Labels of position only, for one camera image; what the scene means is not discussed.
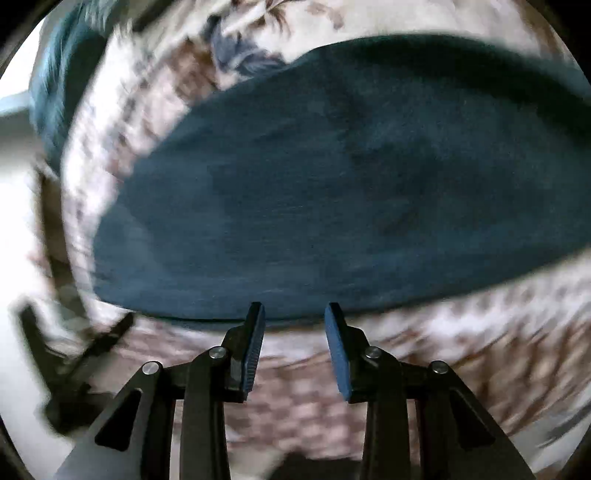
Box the teal cloth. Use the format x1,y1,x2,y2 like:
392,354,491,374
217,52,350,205
30,0,121,176

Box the dark teal pants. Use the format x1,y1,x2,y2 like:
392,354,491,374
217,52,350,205
92,34,591,333

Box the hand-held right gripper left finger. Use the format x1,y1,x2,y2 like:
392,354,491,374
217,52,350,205
53,302,266,480

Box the floral printed blanket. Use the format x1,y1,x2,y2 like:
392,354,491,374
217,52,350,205
28,0,591,480

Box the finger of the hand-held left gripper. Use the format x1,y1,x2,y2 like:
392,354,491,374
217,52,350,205
78,313,136,367

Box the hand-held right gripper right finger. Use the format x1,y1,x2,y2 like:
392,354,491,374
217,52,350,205
324,302,536,480

